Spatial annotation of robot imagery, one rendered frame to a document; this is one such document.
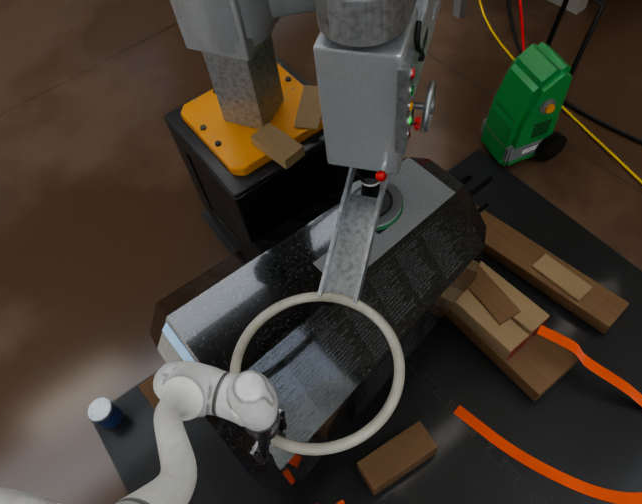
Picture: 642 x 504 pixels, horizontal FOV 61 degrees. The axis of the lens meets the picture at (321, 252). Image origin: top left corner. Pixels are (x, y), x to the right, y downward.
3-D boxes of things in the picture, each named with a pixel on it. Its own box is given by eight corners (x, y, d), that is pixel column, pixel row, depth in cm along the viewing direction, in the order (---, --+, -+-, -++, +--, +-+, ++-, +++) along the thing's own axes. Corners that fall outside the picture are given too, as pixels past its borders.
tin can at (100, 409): (98, 413, 244) (84, 404, 233) (119, 402, 246) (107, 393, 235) (103, 433, 239) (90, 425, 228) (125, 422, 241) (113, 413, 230)
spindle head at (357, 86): (356, 91, 186) (349, -38, 148) (420, 99, 181) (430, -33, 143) (327, 171, 168) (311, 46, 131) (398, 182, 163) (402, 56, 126)
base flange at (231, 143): (179, 115, 237) (175, 106, 233) (271, 63, 250) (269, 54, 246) (238, 181, 214) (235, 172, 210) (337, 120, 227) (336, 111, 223)
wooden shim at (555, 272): (531, 267, 254) (532, 265, 253) (545, 254, 257) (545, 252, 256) (577, 302, 242) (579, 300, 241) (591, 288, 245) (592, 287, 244)
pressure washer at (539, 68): (526, 115, 319) (568, -30, 246) (562, 155, 300) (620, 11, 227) (472, 135, 314) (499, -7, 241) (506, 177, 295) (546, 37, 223)
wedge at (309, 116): (305, 93, 231) (304, 84, 227) (328, 95, 229) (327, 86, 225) (294, 127, 221) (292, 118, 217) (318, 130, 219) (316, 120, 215)
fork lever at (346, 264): (359, 102, 187) (357, 93, 182) (415, 109, 182) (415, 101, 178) (308, 296, 170) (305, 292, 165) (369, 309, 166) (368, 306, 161)
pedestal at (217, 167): (200, 215, 301) (153, 114, 239) (297, 155, 318) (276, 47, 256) (266, 297, 270) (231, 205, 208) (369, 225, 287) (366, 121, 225)
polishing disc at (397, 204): (375, 238, 184) (375, 236, 183) (328, 207, 193) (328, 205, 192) (414, 199, 191) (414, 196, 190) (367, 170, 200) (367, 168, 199)
